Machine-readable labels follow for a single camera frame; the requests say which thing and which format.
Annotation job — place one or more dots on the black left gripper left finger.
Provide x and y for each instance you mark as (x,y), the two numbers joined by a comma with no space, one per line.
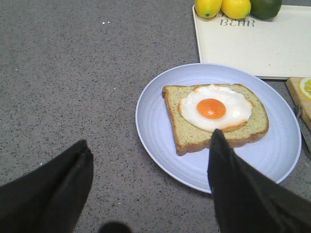
(49,199)

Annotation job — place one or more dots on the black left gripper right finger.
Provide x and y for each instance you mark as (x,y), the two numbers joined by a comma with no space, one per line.
(246,201)

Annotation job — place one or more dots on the light blue round plate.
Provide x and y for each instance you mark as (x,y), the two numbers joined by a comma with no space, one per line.
(275,155)

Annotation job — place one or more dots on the bottom bread slice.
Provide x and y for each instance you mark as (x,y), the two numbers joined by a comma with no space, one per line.
(189,138)

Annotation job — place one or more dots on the white rectangular tray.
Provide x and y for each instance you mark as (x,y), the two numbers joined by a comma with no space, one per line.
(275,49)

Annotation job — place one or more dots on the fried egg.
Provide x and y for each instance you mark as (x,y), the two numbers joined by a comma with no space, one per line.
(215,107)

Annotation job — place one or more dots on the wooden cutting board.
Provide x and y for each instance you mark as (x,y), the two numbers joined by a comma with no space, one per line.
(293,85)

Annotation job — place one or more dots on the lemon slice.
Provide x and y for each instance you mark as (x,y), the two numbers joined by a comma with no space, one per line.
(305,87)

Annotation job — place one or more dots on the right yellow lemon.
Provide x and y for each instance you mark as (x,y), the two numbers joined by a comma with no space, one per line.
(236,9)

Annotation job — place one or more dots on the yellow lemon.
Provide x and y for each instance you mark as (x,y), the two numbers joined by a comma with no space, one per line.
(236,9)
(207,8)

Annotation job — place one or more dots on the green lime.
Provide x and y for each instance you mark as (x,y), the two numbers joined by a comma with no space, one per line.
(265,9)

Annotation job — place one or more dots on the left yellow lemon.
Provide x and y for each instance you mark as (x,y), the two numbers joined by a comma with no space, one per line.
(207,8)

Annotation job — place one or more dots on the metal cutting board handle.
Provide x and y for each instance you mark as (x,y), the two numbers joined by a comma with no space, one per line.
(298,110)

